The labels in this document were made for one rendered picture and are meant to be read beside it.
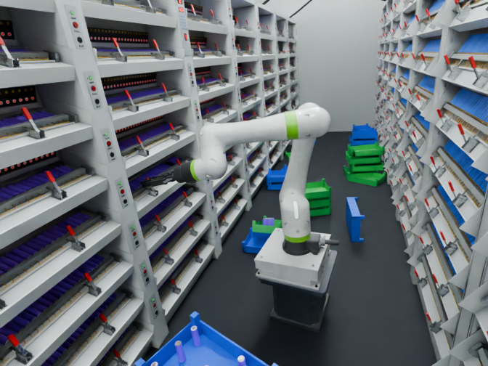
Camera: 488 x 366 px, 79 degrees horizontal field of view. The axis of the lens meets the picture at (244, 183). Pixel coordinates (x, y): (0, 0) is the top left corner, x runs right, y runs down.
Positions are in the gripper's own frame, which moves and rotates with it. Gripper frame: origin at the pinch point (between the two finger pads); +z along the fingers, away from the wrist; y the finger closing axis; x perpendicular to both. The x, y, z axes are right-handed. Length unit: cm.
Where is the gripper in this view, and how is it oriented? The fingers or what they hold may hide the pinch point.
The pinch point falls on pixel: (149, 181)
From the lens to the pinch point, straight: 142.6
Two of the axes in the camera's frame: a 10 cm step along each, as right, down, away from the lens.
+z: -8.9, 1.8, 4.1
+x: -3.2, -9.1, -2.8
